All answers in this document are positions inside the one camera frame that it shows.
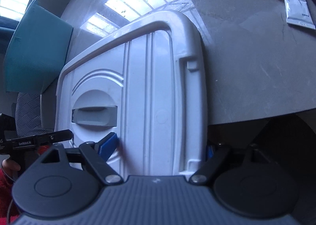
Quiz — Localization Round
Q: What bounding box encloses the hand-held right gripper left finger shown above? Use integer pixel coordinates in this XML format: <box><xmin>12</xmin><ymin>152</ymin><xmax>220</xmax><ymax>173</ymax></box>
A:
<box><xmin>37</xmin><ymin>132</ymin><xmax>124</xmax><ymax>186</ymax></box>

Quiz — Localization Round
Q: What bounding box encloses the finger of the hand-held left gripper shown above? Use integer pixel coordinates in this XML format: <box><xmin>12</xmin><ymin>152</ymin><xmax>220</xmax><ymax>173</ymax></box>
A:
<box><xmin>37</xmin><ymin>130</ymin><xmax>74</xmax><ymax>147</ymax></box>

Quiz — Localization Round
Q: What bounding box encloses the white plastic bin lid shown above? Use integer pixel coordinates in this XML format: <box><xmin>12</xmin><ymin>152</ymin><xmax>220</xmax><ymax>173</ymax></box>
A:
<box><xmin>54</xmin><ymin>10</ymin><xmax>212</xmax><ymax>179</ymax></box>

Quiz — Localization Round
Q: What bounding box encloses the teal plastic storage bin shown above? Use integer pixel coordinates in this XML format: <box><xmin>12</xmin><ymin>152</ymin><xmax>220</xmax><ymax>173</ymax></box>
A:
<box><xmin>4</xmin><ymin>0</ymin><xmax>74</xmax><ymax>93</ymax></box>

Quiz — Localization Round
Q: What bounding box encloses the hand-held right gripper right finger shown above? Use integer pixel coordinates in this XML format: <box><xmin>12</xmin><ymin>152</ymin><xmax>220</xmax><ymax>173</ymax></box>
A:
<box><xmin>189</xmin><ymin>142</ymin><xmax>278</xmax><ymax>186</ymax></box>

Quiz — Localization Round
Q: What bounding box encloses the person's left hand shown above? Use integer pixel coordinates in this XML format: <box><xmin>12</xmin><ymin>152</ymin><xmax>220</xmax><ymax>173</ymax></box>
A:
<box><xmin>1</xmin><ymin>159</ymin><xmax>22</xmax><ymax>180</ymax></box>

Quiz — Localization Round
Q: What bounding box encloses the grey quilted fabric chair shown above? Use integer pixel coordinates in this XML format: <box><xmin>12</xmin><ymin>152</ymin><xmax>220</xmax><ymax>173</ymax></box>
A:
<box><xmin>14</xmin><ymin>91</ymin><xmax>58</xmax><ymax>139</ymax></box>

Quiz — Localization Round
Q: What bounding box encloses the grey marble desktop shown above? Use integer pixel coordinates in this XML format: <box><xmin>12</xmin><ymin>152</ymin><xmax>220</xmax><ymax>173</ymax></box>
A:
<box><xmin>37</xmin><ymin>0</ymin><xmax>316</xmax><ymax>126</ymax></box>

